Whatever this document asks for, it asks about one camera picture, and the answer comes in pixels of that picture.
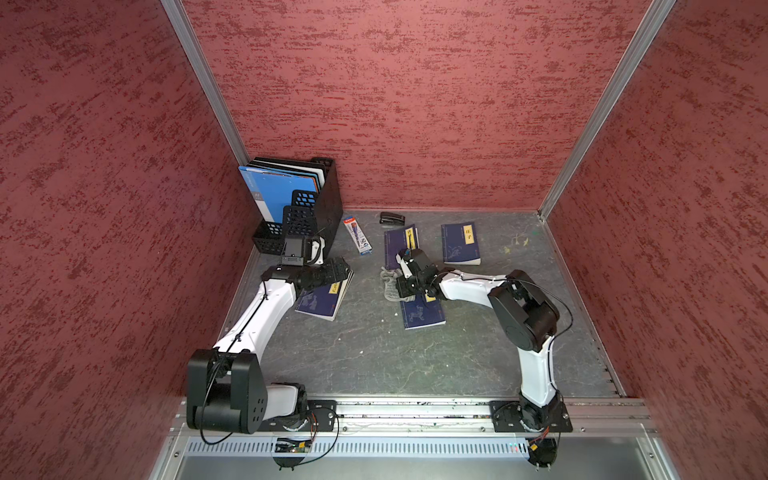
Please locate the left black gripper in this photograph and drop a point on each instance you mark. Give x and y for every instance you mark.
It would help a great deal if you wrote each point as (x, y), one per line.
(330, 273)

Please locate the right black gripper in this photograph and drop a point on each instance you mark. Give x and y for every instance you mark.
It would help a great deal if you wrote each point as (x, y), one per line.
(402, 285)

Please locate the grey striped wiping cloth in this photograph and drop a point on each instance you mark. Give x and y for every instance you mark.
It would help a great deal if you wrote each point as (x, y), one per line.
(389, 279)

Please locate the navy book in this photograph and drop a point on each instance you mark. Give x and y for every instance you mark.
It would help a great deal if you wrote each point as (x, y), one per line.
(397, 240)
(460, 245)
(324, 302)
(422, 312)

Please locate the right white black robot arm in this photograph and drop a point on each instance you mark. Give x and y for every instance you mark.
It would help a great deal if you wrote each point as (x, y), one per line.
(526, 315)

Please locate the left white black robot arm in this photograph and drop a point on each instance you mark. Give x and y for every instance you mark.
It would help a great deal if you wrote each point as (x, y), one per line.
(226, 389)

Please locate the pencil box white blue red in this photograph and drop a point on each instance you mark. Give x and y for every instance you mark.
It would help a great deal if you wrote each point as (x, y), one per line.
(356, 233)

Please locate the black mesh file organizer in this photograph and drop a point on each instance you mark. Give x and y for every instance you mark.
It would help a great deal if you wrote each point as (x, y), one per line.
(311, 214)

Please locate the blue folder in organizer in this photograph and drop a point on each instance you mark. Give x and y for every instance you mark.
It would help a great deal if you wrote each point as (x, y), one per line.
(273, 191)

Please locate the dark folders in organizer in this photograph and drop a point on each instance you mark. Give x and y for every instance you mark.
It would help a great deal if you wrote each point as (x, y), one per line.
(299, 167)

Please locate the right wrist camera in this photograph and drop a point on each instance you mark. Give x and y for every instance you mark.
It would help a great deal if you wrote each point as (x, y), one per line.
(404, 259)

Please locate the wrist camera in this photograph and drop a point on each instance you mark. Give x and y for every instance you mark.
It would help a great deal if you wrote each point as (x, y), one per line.
(404, 259)
(302, 251)

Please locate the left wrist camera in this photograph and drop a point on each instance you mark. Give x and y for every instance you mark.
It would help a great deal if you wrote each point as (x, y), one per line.
(302, 251)

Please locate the aluminium mounting rail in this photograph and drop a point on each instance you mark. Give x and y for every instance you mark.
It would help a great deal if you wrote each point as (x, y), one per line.
(432, 416)

